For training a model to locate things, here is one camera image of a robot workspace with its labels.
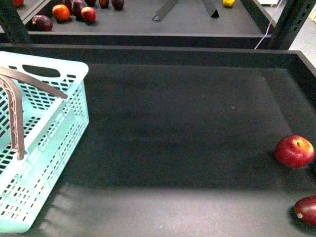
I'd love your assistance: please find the dark metal shelf post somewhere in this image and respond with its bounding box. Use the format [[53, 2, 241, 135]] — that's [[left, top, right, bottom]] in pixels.
[[267, 0, 316, 50]]

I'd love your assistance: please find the black triangular divider wedge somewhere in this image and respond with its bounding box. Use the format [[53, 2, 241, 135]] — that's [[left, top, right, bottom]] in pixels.
[[203, 0, 219, 19]]

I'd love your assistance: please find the red apple left tray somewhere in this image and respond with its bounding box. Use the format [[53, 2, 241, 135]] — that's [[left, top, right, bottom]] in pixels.
[[12, 0, 24, 8]]

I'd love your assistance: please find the dark apple rear right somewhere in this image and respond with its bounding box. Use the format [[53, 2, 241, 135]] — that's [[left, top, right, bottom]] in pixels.
[[111, 0, 124, 10]]

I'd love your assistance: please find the red apple with stem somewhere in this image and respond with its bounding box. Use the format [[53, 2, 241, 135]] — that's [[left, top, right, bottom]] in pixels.
[[274, 135, 315, 168]]

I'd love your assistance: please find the dark red apple front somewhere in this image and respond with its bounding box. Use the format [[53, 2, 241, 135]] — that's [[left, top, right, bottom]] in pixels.
[[32, 15, 53, 32]]

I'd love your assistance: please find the yellow lemon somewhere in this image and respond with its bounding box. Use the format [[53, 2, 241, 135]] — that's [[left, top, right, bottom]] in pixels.
[[223, 0, 235, 7]]

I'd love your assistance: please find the orange red tomato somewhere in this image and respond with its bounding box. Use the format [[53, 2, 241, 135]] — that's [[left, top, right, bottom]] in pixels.
[[52, 4, 71, 21]]

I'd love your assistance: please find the thin pink cable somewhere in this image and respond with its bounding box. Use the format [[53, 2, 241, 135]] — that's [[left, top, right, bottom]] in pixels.
[[254, 0, 283, 50]]

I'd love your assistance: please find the light blue plastic basket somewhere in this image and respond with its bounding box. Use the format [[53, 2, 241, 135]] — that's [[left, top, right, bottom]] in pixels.
[[0, 51, 89, 233]]

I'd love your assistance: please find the dark metal post left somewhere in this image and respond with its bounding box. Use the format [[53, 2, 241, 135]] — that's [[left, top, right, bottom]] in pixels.
[[0, 0, 31, 44]]

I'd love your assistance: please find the dark purple apple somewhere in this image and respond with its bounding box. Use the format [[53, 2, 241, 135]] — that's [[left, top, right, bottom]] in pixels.
[[71, 0, 85, 19]]

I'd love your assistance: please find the flat black divider strip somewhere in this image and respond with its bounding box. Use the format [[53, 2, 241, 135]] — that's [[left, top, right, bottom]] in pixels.
[[152, 0, 178, 22]]

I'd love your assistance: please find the dark red mango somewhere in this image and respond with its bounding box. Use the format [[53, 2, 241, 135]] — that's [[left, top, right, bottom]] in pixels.
[[294, 195, 316, 227]]

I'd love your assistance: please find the small dark apple rear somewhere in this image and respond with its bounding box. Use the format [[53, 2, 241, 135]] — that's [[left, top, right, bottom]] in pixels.
[[99, 0, 109, 8]]

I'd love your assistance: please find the small red apple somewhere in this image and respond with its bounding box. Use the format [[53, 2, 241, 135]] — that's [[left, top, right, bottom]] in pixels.
[[81, 7, 96, 23]]

